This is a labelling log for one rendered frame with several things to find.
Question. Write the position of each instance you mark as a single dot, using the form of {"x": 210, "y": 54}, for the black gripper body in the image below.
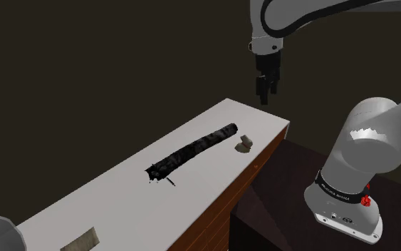
{"x": 268, "y": 62}

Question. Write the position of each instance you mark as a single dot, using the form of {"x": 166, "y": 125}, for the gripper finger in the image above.
{"x": 274, "y": 83}
{"x": 263, "y": 88}

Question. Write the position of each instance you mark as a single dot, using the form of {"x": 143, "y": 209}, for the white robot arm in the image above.
{"x": 351, "y": 163}

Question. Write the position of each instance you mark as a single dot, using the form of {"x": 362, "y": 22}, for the small beige lumpy object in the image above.
{"x": 244, "y": 145}

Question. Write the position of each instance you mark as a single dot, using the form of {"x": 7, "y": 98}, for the black folded umbrella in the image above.
{"x": 193, "y": 149}

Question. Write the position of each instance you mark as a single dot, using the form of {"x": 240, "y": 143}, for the dark robot stand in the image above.
{"x": 283, "y": 205}

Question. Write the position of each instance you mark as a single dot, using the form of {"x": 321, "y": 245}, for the white-topped brown cabinet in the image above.
{"x": 127, "y": 205}

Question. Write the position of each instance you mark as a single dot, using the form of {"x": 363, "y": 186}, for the flat tan rectangular object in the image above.
{"x": 81, "y": 240}

